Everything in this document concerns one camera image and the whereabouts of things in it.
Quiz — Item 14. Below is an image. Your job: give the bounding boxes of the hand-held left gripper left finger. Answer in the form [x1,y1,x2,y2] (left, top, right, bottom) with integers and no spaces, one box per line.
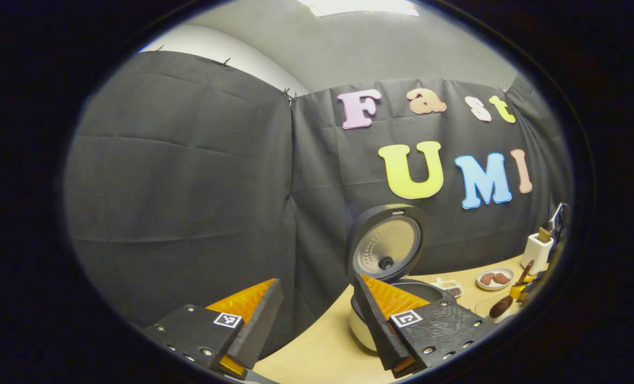
[142,277,284,379]

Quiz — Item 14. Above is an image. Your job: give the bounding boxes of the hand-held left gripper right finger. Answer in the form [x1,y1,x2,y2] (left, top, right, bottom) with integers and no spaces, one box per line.
[353,274,499,379]

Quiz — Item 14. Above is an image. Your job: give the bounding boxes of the dark grey rice cooker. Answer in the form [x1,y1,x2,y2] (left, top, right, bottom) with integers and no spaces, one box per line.
[346,204,456,354]

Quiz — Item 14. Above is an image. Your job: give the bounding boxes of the dark red wooden spoon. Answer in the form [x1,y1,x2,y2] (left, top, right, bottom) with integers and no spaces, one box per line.
[489,260,535,319]

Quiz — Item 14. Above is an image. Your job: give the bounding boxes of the white utensil holder box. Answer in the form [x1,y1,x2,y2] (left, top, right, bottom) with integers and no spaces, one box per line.
[521,232,554,275]

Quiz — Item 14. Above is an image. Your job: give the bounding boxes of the white divided bean dish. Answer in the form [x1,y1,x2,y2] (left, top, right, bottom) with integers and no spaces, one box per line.
[435,277,464,298]

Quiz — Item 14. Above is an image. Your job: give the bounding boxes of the round white plate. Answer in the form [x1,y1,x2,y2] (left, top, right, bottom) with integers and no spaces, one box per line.
[476,268,515,291]

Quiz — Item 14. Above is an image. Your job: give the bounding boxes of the black backdrop cloth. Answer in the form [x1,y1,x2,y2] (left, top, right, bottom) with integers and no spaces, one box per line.
[64,51,574,358]

